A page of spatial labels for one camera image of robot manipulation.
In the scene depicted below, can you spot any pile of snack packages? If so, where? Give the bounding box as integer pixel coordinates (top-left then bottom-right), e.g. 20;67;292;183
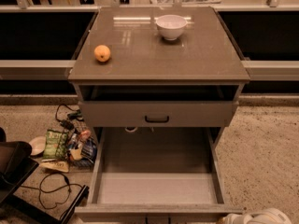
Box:
67;130;97;167

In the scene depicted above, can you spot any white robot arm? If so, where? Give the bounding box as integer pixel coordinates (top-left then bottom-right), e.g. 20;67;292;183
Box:
218;208;292;224

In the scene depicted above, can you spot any grey drawer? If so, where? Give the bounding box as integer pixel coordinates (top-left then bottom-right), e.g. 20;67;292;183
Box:
76;127;242;224
78;85;238;127

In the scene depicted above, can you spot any white bowl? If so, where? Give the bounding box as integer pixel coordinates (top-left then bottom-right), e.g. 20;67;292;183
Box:
156;15;187;40

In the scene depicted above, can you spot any white plate on floor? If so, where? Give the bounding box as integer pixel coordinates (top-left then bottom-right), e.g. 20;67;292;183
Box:
29;136;46;156

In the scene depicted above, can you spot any grey top drawer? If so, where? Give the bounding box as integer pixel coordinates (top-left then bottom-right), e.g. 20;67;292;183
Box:
78;85;238;127

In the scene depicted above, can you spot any orange fruit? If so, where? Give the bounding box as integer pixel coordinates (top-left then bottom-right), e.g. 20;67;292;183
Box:
94;45;110;63

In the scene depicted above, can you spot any black equipment base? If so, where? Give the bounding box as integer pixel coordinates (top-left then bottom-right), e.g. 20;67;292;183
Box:
0;128;89;224

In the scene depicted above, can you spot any green chip bag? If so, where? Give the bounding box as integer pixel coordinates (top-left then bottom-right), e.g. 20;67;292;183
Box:
43;130;68;161

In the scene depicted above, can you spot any grey three-drawer cabinet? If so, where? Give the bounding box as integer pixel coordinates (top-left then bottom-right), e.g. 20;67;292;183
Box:
67;6;251;133

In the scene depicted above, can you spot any black cable on floor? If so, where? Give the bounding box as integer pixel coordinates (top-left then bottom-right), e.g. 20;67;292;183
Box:
20;172;84;211

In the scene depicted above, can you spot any black power adapter cable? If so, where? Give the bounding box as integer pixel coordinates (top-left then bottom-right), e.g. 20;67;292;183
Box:
54;104;85;131

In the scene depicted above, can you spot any yellow snack packet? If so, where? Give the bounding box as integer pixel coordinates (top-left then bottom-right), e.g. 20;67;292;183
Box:
40;161;69;173

